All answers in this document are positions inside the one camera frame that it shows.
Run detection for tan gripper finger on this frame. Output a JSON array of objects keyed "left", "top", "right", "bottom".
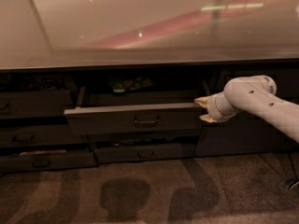
[
  {"left": 194, "top": 96, "right": 209, "bottom": 108},
  {"left": 200, "top": 114, "right": 217, "bottom": 123}
]

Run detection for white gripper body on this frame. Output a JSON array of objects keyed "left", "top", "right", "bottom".
[{"left": 206, "top": 92, "right": 240, "bottom": 123}]

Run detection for grey drawer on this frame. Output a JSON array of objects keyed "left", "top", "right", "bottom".
[
  {"left": 94, "top": 143, "right": 195, "bottom": 163},
  {"left": 0, "top": 91, "right": 73, "bottom": 119},
  {"left": 0, "top": 124, "right": 88, "bottom": 147},
  {"left": 0, "top": 149, "right": 97, "bottom": 173},
  {"left": 88, "top": 130, "right": 200, "bottom": 142},
  {"left": 64, "top": 88, "right": 200, "bottom": 135}
]

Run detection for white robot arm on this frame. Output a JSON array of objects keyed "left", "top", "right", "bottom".
[{"left": 194, "top": 75, "right": 299, "bottom": 142}]

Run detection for colourful packet in drawer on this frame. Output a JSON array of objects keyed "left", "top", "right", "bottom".
[{"left": 109, "top": 76, "right": 154, "bottom": 94}]

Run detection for dark items in left drawer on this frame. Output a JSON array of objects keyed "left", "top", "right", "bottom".
[{"left": 0, "top": 74, "right": 65, "bottom": 92}]

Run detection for grey cabinet door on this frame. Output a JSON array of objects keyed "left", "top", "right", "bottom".
[{"left": 194, "top": 68, "right": 299, "bottom": 157}]

